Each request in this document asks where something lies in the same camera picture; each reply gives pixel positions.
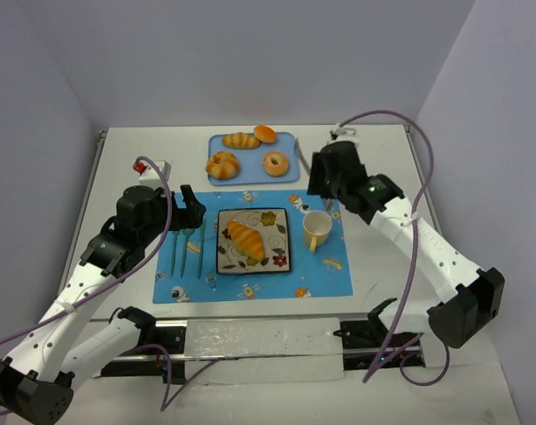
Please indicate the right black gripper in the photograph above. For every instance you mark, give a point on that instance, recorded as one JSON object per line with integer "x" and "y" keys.
{"x": 320, "y": 173}

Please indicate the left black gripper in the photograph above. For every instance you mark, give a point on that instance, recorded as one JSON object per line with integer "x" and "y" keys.
{"x": 186, "y": 212}

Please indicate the long striped croissant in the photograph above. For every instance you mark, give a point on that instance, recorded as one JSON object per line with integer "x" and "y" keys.
{"x": 247, "y": 241}

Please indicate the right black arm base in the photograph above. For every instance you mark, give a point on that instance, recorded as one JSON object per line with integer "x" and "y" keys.
{"x": 361, "y": 340}

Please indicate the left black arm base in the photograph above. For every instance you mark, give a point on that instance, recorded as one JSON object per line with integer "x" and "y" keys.
{"x": 149, "y": 357}

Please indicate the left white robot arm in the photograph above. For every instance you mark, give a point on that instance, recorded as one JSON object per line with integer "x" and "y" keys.
{"x": 38, "y": 377}

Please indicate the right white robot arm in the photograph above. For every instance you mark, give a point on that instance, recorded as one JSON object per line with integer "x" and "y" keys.
{"x": 467, "y": 296}

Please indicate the round twisted bread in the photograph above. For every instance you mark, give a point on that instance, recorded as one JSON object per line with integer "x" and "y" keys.
{"x": 223, "y": 166}

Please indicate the teal knife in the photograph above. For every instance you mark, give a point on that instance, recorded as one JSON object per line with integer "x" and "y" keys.
{"x": 202, "y": 234}

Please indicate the teal fork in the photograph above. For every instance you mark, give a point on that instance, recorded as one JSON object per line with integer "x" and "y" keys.
{"x": 174, "y": 238}

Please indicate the cream yellow mug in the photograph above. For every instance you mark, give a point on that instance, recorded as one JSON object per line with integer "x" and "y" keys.
{"x": 316, "y": 227}

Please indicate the blue cartoon placemat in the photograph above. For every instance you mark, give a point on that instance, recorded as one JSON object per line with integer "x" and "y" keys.
{"x": 321, "y": 274}

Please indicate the light blue tray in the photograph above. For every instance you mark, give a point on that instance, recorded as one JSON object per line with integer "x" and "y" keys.
{"x": 251, "y": 161}

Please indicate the square floral ceramic plate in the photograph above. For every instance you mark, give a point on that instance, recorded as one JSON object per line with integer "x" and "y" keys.
{"x": 273, "y": 225}

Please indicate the round orange bun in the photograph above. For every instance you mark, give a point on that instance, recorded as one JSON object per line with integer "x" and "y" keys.
{"x": 265, "y": 134}

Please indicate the small croissant back left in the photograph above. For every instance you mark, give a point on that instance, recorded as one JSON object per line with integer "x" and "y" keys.
{"x": 240, "y": 141}

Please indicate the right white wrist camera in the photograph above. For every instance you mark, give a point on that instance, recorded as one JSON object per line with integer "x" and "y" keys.
{"x": 343, "y": 134}

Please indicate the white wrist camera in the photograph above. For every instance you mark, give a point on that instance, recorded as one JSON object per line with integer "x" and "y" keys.
{"x": 148, "y": 175}
{"x": 343, "y": 134}

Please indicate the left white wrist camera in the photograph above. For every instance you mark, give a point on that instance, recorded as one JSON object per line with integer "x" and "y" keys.
{"x": 148, "y": 175}

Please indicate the glazed ring donut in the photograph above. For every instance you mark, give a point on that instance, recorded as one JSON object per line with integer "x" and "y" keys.
{"x": 275, "y": 163}

